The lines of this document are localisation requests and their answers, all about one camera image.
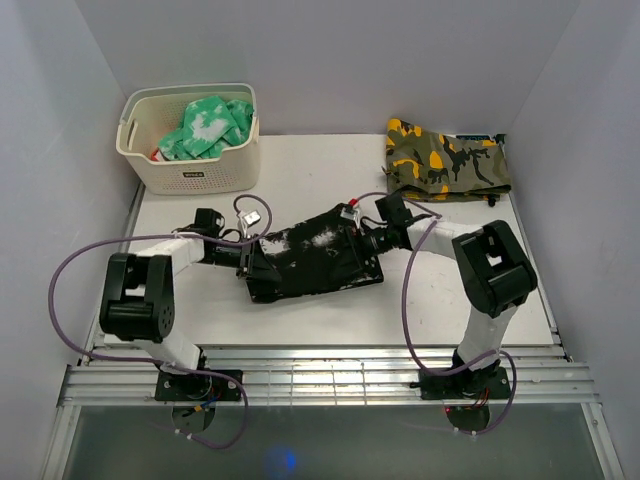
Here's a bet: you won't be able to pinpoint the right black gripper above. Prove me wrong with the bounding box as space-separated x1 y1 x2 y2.
330 225 394 279

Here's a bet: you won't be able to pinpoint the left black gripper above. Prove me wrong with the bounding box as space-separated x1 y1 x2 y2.
203 233 281 284

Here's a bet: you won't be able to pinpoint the black white tie-dye trousers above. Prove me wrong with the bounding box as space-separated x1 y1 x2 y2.
246 203 384 304

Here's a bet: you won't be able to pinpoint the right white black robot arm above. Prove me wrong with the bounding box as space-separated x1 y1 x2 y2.
349 192 538 399

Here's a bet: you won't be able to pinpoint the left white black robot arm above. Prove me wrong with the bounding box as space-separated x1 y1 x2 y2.
99 208 261 400

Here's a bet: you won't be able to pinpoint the folded camouflage trousers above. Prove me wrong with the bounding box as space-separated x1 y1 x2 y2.
383 118 512 204

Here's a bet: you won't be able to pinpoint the green white tie-dye garment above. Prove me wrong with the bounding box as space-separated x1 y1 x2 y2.
152 96 254 161

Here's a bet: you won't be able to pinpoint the cream perforated plastic basket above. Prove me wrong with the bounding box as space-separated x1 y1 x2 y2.
116 83 260 195

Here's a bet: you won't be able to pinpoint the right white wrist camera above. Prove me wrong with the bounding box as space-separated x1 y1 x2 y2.
340 199 361 229

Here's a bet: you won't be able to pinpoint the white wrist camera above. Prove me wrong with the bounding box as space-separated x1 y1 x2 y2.
340 199 361 229
237 210 261 237

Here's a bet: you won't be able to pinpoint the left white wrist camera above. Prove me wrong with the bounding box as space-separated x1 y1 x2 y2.
237 210 261 237

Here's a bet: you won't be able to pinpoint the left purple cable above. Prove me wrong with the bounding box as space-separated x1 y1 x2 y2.
47 193 274 450

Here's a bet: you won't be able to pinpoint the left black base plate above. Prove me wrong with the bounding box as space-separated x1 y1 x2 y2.
154 371 241 403

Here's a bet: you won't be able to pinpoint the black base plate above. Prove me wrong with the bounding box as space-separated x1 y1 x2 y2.
154 371 241 403
411 366 511 401

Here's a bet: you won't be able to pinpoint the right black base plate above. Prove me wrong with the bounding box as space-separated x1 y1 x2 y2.
411 366 511 401

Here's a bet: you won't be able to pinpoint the aluminium table edge rail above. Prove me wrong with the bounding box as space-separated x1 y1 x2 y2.
59 345 599 406

